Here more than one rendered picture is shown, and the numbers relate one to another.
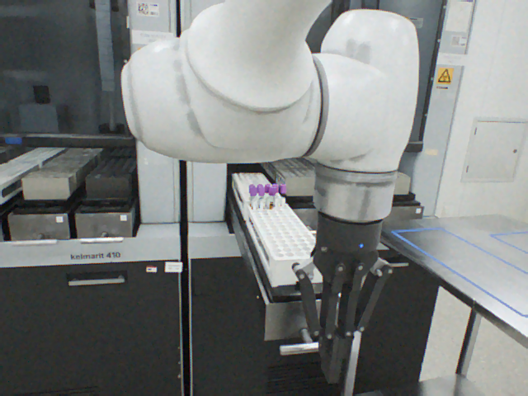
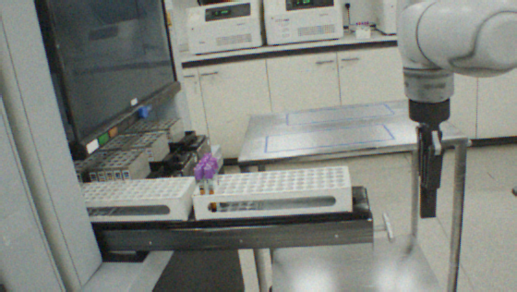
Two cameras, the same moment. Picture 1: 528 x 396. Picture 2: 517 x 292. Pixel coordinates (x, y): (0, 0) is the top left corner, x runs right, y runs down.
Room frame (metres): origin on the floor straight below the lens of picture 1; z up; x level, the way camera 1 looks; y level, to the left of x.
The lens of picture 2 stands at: (0.43, 0.65, 1.19)
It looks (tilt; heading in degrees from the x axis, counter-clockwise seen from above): 19 degrees down; 292
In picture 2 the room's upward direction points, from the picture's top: 8 degrees counter-clockwise
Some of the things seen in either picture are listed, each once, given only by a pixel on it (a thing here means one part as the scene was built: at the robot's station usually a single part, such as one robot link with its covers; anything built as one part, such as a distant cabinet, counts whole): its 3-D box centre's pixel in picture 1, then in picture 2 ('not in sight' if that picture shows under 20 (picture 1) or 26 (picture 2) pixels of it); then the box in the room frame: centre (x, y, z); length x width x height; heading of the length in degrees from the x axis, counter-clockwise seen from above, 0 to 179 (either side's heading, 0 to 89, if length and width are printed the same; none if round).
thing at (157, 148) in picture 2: not in sight; (157, 148); (1.11, -0.26, 0.85); 0.12 x 0.02 x 0.06; 102
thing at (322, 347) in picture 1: (318, 338); (431, 193); (0.40, -0.08, 0.83); 0.03 x 0.01 x 0.05; 102
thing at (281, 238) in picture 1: (280, 239); (272, 196); (0.70, -0.04, 0.83); 0.30 x 0.10 x 0.06; 13
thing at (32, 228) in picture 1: (75, 189); not in sight; (1.16, 0.63, 0.78); 0.73 x 0.14 x 0.09; 12
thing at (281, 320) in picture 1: (266, 238); (210, 223); (0.83, -0.01, 0.78); 0.73 x 0.14 x 0.09; 12
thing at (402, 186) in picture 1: (392, 185); (174, 131); (1.14, -0.41, 0.85); 0.12 x 0.02 x 0.06; 101
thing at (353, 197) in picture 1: (352, 190); (428, 82); (0.41, -0.10, 1.03); 0.09 x 0.09 x 0.06
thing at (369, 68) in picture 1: (354, 91); (429, 19); (0.40, -0.09, 1.14); 0.13 x 0.11 x 0.16; 111
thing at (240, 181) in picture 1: (254, 195); (126, 202); (1.01, 0.03, 0.83); 0.30 x 0.10 x 0.06; 12
